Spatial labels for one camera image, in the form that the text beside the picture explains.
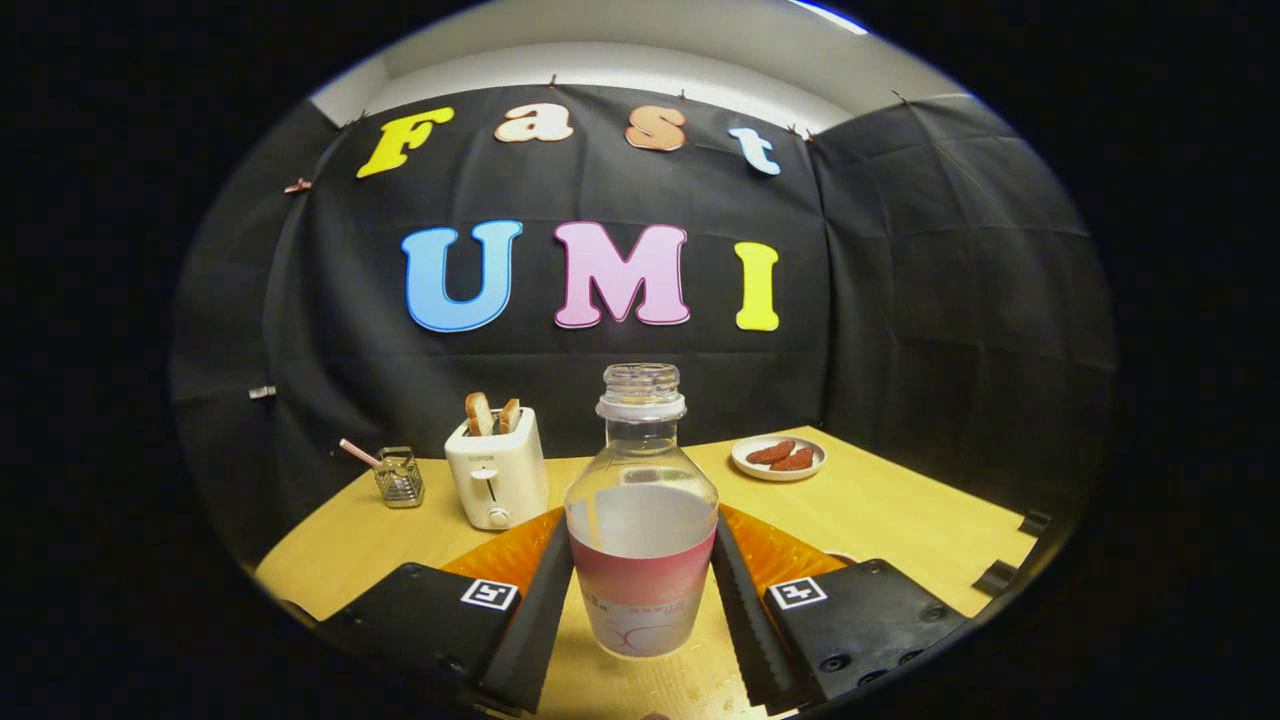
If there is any black backdrop cloth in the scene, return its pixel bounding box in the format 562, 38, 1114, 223
170, 82, 1116, 571

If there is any white round plate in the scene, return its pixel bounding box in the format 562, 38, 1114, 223
731, 435, 827, 482

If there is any white toaster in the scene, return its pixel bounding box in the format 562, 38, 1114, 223
444, 406, 550, 531

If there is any small wire basket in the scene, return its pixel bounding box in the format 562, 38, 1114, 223
374, 447, 425, 509

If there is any clear juice bottle pink label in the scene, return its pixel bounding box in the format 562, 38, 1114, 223
565, 363, 721, 658

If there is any wooden table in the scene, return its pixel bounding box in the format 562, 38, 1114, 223
255, 425, 1041, 720

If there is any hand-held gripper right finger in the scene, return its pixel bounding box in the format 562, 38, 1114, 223
712, 505, 969, 716

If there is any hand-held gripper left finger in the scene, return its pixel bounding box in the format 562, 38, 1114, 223
318, 507, 576, 716

